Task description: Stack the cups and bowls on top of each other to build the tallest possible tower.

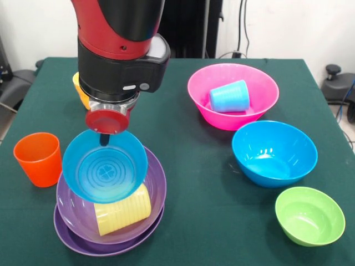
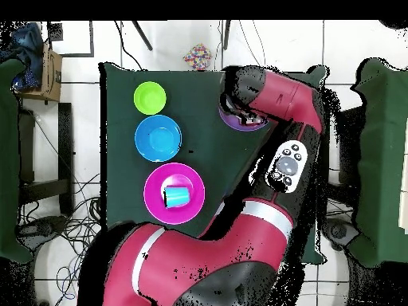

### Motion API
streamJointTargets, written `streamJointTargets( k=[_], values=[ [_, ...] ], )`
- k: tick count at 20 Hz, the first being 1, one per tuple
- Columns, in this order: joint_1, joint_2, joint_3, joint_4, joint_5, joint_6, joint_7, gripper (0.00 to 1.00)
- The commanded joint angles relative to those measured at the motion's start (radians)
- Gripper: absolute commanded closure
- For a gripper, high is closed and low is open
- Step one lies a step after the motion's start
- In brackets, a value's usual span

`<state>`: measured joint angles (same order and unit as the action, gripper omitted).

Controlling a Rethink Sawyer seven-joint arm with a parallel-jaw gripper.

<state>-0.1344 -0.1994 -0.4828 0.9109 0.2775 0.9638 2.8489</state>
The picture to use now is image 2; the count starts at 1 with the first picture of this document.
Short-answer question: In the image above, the large blue bowl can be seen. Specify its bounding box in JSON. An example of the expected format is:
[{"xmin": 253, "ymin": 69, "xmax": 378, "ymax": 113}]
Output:
[{"xmin": 134, "ymin": 114, "xmax": 183, "ymax": 163}]

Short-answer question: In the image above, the pink bowl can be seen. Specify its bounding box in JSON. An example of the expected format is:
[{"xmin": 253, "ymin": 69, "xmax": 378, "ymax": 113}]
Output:
[{"xmin": 143, "ymin": 162, "xmax": 206, "ymax": 226}]

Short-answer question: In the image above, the colourful patterned box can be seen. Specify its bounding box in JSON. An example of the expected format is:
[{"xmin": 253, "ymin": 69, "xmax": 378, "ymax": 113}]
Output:
[{"xmin": 182, "ymin": 43, "xmax": 214, "ymax": 72}]

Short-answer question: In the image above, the blue cloth bundle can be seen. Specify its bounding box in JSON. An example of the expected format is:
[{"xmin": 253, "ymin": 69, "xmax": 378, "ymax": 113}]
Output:
[{"xmin": 0, "ymin": 22, "xmax": 45, "ymax": 91}]

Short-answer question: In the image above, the dark green table cloth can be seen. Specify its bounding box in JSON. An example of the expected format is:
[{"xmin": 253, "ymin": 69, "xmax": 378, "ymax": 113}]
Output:
[{"xmin": 100, "ymin": 61, "xmax": 329, "ymax": 265}]

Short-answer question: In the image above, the purple bowl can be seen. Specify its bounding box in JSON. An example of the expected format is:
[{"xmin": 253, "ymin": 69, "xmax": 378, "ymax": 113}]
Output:
[{"xmin": 218, "ymin": 104, "xmax": 272, "ymax": 132}]

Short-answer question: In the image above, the green bowl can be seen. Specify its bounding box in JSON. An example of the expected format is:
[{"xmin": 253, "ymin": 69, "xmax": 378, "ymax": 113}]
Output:
[{"xmin": 133, "ymin": 80, "xmax": 167, "ymax": 116}]

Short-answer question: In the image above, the cardboard box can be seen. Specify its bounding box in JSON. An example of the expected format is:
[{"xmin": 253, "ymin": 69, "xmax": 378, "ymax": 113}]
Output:
[{"xmin": 18, "ymin": 42, "xmax": 64, "ymax": 103}]

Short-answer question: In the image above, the black stool frame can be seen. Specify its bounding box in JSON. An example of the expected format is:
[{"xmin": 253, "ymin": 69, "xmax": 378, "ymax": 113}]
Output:
[{"xmin": 18, "ymin": 102, "xmax": 75, "ymax": 216}]

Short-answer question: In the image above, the black tripod leg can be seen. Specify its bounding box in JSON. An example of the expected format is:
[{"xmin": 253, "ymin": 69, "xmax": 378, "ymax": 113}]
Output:
[
  {"xmin": 131, "ymin": 20, "xmax": 154, "ymax": 52},
  {"xmin": 222, "ymin": 20, "xmax": 232, "ymax": 51}
]

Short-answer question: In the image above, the black pedestal leg with caster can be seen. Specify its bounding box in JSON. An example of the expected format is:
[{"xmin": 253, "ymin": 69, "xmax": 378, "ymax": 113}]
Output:
[
  {"xmin": 320, "ymin": 216, "xmax": 361, "ymax": 251},
  {"xmin": 17, "ymin": 214, "xmax": 69, "ymax": 245}
]

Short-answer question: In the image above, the black floor cable tangle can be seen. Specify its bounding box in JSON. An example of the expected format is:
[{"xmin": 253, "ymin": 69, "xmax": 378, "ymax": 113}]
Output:
[{"xmin": 18, "ymin": 171, "xmax": 103, "ymax": 306}]

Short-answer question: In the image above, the black floor frame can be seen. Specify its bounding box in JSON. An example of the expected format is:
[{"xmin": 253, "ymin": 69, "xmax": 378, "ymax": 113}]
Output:
[{"xmin": 46, "ymin": 20, "xmax": 96, "ymax": 59}]

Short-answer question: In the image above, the blue cup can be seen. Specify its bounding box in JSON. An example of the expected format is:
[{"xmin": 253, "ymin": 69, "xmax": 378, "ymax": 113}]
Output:
[{"xmin": 163, "ymin": 185, "xmax": 191, "ymax": 209}]

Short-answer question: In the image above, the green cloth side table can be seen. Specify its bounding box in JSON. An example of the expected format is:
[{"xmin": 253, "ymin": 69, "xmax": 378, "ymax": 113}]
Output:
[
  {"xmin": 348, "ymin": 57, "xmax": 408, "ymax": 269},
  {"xmin": 0, "ymin": 58, "xmax": 34, "ymax": 265}
]

